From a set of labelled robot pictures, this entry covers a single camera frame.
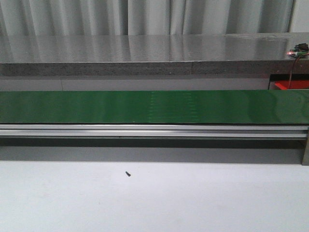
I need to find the green conveyor belt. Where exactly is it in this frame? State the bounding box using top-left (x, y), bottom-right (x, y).
top-left (0, 90), bottom-right (309, 124)

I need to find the grey stone counter shelf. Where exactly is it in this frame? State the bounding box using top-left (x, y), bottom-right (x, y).
top-left (0, 32), bottom-right (309, 76)

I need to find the red plastic tray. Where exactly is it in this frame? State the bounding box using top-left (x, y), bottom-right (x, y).
top-left (274, 80), bottom-right (309, 90)

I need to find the small green circuit board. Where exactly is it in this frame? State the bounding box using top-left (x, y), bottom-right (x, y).
top-left (287, 50), bottom-right (309, 58)

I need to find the grey white curtain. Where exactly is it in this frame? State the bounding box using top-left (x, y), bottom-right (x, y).
top-left (0, 0), bottom-right (309, 36)

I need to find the aluminium conveyor frame rail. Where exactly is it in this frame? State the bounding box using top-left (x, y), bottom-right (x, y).
top-left (0, 124), bottom-right (309, 165)

